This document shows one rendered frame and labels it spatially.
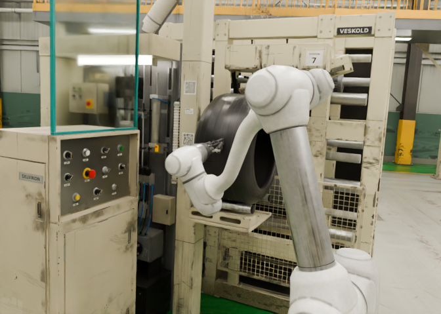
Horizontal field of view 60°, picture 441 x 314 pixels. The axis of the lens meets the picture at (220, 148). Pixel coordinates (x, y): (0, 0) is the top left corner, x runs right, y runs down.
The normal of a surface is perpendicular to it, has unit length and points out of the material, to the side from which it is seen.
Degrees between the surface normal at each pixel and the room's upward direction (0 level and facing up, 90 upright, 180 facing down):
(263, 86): 85
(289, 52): 90
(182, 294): 90
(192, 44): 90
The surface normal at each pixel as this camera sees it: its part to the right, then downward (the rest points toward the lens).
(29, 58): -0.14, 0.11
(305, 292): -0.66, -0.15
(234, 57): -0.43, 0.09
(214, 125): -0.36, -0.35
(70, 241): 0.90, 0.10
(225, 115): -0.30, -0.55
